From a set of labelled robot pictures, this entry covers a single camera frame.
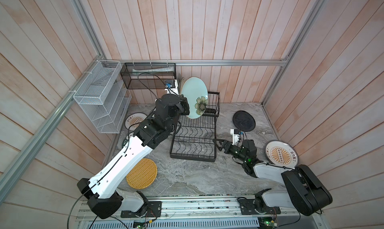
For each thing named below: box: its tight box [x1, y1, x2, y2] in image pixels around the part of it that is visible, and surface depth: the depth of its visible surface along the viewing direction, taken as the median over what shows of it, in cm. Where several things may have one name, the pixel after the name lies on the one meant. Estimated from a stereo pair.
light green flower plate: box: [181, 76, 209, 119], surface depth 72 cm
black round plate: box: [232, 110, 256, 132], surface depth 110 cm
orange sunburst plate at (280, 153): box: [265, 140, 299, 169], surface depth 94 cm
